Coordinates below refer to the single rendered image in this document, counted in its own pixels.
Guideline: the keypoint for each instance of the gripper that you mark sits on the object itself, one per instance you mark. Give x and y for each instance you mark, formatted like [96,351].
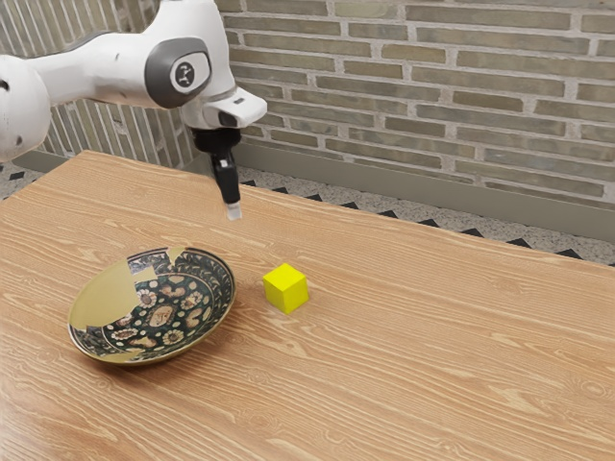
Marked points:
[215,140]

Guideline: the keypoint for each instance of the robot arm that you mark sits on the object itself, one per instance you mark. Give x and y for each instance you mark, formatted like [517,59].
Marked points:
[110,62]

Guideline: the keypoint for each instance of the yellow cube block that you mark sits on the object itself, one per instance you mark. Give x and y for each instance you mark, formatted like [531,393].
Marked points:
[285,288]

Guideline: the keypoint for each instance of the patterned gold-rimmed bowl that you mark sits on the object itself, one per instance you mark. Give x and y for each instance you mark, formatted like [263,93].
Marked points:
[153,306]

